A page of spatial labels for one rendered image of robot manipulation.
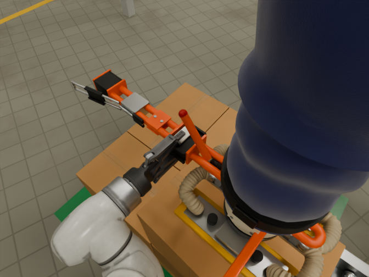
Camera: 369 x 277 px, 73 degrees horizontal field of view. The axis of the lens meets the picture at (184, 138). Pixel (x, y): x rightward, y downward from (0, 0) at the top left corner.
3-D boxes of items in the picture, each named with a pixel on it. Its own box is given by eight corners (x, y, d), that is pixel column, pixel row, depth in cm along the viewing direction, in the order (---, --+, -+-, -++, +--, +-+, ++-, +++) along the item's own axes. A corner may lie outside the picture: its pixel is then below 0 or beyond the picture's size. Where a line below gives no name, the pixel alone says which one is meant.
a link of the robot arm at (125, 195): (106, 199, 66) (123, 183, 69) (129, 221, 63) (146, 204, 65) (96, 184, 59) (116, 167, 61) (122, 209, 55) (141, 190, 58)
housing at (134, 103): (151, 110, 82) (150, 101, 78) (136, 122, 79) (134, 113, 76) (137, 100, 85) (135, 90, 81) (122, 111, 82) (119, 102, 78)
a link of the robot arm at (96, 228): (95, 186, 64) (127, 222, 67) (40, 233, 57) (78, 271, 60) (104, 189, 55) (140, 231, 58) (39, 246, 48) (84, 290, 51)
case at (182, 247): (301, 265, 115) (346, 245, 83) (252, 349, 98) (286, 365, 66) (201, 184, 139) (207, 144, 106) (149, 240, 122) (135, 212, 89)
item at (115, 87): (128, 90, 87) (125, 79, 83) (111, 101, 84) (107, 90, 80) (112, 79, 90) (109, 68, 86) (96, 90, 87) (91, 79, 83)
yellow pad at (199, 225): (297, 272, 64) (305, 269, 60) (277, 307, 59) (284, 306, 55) (195, 189, 77) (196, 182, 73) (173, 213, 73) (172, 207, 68)
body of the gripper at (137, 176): (118, 170, 61) (145, 147, 65) (124, 185, 68) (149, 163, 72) (139, 189, 58) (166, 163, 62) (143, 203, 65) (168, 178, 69)
